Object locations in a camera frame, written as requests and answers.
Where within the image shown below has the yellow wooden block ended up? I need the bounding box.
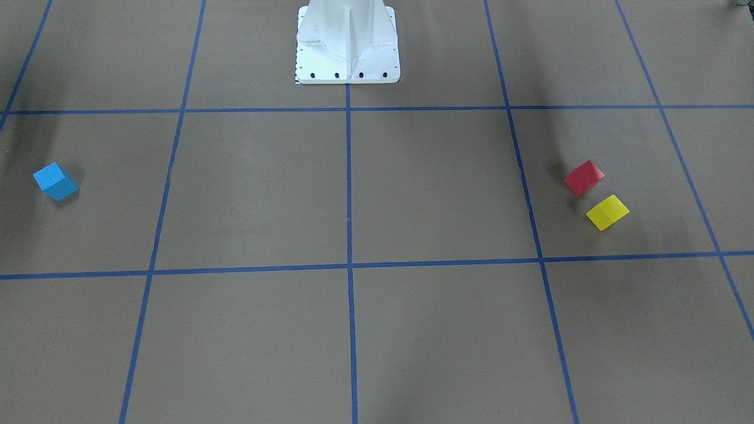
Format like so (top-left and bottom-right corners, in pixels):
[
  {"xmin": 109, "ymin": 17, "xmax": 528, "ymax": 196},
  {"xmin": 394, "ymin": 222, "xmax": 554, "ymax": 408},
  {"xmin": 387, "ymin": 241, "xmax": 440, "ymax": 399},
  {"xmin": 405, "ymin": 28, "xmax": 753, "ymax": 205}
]
[{"xmin": 586, "ymin": 195, "xmax": 630, "ymax": 231}]

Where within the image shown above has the white pedestal column with base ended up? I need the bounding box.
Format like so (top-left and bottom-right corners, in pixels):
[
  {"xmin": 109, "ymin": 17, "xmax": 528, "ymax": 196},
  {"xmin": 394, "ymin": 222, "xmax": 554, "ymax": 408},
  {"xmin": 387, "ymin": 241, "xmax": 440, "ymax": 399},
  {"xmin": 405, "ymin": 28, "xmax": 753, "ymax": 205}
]
[{"xmin": 295, "ymin": 1, "xmax": 401, "ymax": 84}]

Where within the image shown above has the red wooden block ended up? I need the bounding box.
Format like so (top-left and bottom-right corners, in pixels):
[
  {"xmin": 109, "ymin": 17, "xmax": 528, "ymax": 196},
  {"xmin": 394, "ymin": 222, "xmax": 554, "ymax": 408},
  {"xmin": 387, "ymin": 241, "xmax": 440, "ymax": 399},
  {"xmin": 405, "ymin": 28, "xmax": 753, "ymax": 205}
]
[{"xmin": 564, "ymin": 160, "xmax": 606, "ymax": 197}]

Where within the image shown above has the blue wooden block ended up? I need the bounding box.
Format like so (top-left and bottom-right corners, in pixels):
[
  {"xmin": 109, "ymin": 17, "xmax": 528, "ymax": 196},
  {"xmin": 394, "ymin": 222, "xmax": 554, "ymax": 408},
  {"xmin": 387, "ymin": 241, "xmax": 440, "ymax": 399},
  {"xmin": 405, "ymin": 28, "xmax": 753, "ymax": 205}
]
[{"xmin": 32, "ymin": 162, "xmax": 79, "ymax": 201}]

